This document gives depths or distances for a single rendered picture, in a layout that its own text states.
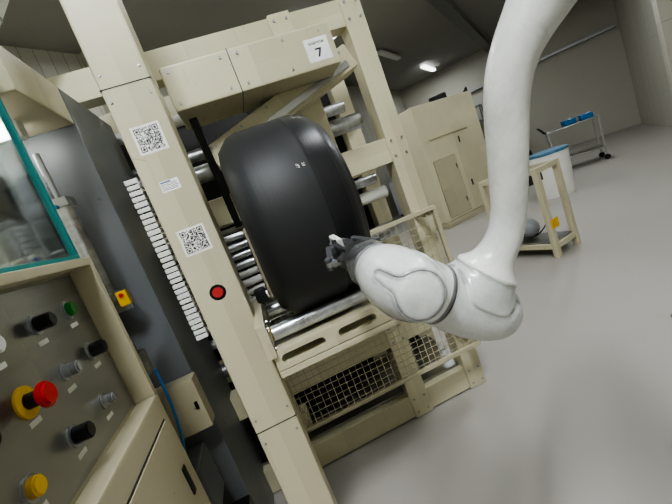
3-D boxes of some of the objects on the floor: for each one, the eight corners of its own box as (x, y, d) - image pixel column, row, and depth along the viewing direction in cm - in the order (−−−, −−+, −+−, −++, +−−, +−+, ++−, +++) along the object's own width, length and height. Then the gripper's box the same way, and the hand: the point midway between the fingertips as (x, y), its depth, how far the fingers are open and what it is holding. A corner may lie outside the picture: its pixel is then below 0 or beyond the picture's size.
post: (330, 598, 118) (-75, -291, 80) (321, 561, 131) (-30, -219, 93) (366, 576, 121) (-10, -297, 83) (354, 542, 134) (25, -226, 96)
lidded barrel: (537, 203, 539) (524, 159, 528) (538, 196, 584) (527, 155, 574) (581, 192, 508) (568, 145, 498) (579, 185, 553) (567, 142, 543)
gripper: (392, 230, 68) (351, 216, 91) (329, 257, 66) (303, 236, 88) (403, 266, 71) (360, 244, 93) (342, 293, 68) (313, 264, 91)
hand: (336, 243), depth 87 cm, fingers closed
